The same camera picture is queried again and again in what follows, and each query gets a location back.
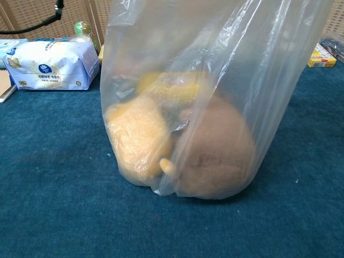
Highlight clear plastic shopping bag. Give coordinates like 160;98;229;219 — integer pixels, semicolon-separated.
99;0;335;200

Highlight light orange plush toy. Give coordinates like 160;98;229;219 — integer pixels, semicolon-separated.
105;95;174;186

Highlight yellow snack package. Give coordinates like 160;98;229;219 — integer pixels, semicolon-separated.
137;70;213;106

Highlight brown plush toy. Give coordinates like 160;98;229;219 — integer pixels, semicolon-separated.
174;94;256;200

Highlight teal table cloth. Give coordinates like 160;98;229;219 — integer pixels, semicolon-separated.
0;49;344;258

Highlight green round bottle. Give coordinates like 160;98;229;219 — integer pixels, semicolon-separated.
74;21;101;52

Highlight white blue tissue pack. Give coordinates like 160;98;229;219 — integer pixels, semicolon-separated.
2;40;100;91

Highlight blue cookie package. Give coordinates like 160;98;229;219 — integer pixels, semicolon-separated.
33;37;72;44

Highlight yellow rectangular box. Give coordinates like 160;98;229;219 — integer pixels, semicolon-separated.
307;42;338;68

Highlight brown spiral notebook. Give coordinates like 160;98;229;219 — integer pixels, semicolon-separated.
0;69;18;104

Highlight rattan folding screen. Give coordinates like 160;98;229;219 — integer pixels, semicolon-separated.
0;0;344;52

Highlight light blue wet wipes pack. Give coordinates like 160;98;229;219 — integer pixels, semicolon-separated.
0;38;29;69

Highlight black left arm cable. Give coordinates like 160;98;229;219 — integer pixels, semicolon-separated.
0;0;65;35

